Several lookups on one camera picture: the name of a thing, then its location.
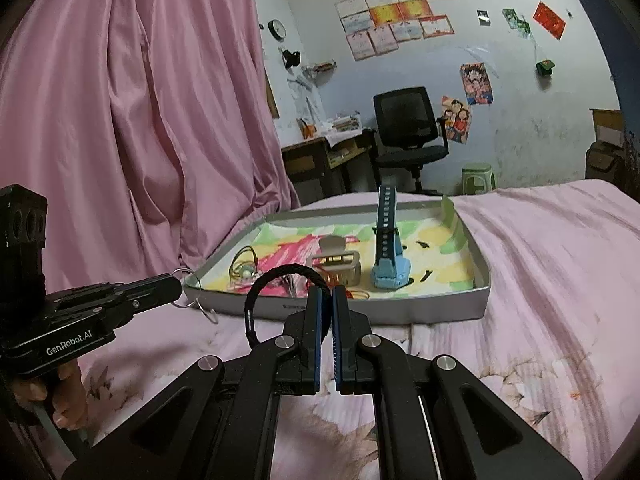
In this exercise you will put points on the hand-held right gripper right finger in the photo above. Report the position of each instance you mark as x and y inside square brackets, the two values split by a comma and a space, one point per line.
[342, 360]

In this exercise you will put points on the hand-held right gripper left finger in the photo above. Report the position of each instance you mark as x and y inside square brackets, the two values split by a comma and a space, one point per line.
[316, 350]

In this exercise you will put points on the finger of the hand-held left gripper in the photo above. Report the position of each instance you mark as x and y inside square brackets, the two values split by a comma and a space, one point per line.
[155, 284]
[150, 302]

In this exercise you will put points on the shallow white cardboard box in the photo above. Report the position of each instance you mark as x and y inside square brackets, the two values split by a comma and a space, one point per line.
[425, 307]

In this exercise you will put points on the light blue watch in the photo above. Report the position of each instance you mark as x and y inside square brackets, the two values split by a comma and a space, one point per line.
[387, 265]

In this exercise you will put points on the person's left hand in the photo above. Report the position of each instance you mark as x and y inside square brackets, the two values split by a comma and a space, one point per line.
[70, 395]

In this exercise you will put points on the beige hair claw clip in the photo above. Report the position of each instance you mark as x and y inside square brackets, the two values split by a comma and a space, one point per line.
[335, 260]

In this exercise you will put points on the colourful printed paper liner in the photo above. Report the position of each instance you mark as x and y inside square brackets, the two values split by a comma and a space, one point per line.
[440, 265]

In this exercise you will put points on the pink curtain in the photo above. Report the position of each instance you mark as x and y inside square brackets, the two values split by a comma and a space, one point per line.
[125, 135]

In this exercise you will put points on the dark wooden desk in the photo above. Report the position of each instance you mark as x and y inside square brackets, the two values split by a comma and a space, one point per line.
[310, 160]

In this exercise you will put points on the pink floral bedsheet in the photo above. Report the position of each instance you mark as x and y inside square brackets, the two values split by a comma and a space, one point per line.
[550, 310]

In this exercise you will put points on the orange desk holder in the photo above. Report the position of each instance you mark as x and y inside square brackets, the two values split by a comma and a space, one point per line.
[306, 129]

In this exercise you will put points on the green plastic stool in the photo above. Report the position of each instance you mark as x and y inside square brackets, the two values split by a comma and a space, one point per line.
[477, 177]

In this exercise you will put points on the black office chair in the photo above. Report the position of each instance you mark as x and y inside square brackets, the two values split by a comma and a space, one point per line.
[405, 120]

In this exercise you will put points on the black hanging object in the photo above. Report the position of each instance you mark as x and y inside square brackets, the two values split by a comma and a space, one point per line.
[290, 59]

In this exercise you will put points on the open cardboard box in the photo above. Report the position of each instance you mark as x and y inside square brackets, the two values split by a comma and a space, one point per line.
[607, 125]

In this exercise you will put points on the green hanging ornament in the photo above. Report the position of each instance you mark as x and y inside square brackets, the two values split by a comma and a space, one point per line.
[546, 69]

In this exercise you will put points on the small black white photo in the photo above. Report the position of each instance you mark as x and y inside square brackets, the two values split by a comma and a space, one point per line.
[482, 17]

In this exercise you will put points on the blue starry wardrobe cloth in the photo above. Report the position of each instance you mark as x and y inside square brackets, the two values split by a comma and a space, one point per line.
[597, 15]

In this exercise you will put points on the cartoon family wall poster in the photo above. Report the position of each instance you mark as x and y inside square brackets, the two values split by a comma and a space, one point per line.
[457, 120]

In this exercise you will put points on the small wall shelf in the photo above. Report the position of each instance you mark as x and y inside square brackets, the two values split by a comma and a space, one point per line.
[317, 66]

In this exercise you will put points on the round wall clock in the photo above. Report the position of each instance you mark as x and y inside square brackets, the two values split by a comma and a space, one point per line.
[276, 29]

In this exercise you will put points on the cartoon fighter wall poster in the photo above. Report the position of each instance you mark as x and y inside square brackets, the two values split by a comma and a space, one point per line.
[476, 84]

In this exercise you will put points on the group of wall certificates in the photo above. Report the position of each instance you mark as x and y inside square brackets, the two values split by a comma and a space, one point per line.
[395, 17]

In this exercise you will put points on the green wall picture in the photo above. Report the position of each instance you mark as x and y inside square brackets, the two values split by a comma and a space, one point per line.
[515, 22]

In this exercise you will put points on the red paper wall sheet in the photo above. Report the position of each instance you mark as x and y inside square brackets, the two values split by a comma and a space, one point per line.
[549, 20]

